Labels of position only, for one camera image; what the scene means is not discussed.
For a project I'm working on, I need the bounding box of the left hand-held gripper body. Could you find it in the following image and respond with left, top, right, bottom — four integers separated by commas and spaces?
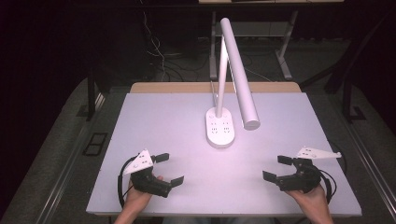
122, 148, 173, 199

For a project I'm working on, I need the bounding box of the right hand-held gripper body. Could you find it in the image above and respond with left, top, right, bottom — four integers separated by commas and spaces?
276, 147, 343, 194

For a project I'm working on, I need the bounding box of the person's left hand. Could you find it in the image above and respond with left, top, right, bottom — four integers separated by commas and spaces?
122, 186, 157, 213

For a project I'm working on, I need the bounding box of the person's right hand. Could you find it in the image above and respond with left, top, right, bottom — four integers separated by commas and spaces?
286, 185, 330, 216

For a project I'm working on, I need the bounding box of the white foam board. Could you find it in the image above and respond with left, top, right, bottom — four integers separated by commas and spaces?
86, 91, 363, 217

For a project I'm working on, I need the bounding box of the white desk lamp with sockets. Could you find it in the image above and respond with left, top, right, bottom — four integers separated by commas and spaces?
205, 17, 262, 149

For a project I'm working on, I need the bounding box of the black metal stand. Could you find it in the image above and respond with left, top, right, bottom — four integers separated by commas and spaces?
86, 66, 106, 122
300, 12, 396, 123

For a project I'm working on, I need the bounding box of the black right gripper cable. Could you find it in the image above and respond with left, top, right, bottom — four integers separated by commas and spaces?
312, 141, 348, 205

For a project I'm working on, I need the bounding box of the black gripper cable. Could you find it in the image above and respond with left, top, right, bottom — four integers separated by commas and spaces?
117, 154, 142, 209
312, 141, 348, 205

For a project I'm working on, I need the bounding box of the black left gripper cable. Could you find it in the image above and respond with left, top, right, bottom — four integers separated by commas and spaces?
117, 154, 142, 209

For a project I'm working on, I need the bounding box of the black floor socket frame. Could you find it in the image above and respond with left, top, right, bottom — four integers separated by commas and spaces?
81, 132, 108, 157

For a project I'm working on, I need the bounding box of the white lamp power cable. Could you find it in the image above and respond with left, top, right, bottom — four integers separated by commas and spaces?
210, 80, 219, 108

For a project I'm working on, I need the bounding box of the tangle of floor cables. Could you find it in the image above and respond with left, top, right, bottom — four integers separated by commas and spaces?
138, 0, 213, 82

